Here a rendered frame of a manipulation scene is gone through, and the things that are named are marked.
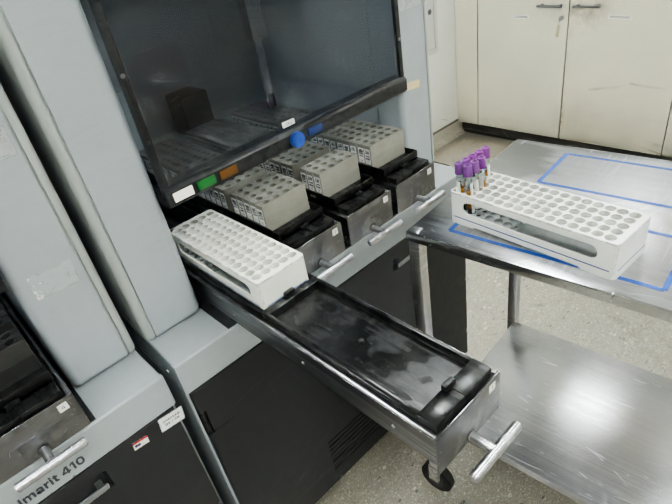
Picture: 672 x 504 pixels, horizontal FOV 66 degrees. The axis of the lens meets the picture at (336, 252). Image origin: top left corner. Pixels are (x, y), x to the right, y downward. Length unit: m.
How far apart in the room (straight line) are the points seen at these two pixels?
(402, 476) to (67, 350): 0.98
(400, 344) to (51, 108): 0.58
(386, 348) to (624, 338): 1.33
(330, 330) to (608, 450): 0.74
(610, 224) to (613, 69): 2.11
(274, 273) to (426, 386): 0.30
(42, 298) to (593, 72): 2.65
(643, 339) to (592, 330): 0.15
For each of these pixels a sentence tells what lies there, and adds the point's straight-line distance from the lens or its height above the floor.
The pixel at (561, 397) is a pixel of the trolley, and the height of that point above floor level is 0.28.
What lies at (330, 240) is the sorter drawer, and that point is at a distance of 1.04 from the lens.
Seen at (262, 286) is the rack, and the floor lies 0.86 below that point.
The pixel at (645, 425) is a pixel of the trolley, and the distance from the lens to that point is 1.39.
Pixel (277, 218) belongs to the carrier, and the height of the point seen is 0.84.
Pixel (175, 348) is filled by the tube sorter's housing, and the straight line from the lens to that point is 0.97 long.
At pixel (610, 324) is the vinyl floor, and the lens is 2.03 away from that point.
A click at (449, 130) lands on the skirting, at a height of 0.06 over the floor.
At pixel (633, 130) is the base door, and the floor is 0.19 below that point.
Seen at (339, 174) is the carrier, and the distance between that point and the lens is 1.12.
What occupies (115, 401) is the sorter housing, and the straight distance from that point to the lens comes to 0.93.
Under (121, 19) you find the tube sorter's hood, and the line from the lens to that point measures 0.84.
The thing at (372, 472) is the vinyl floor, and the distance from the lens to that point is 1.59.
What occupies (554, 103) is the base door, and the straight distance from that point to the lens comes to 3.11.
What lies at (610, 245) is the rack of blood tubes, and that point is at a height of 0.88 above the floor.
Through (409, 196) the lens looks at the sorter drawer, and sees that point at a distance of 1.19.
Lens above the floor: 1.33
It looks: 33 degrees down
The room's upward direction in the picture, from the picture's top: 11 degrees counter-clockwise
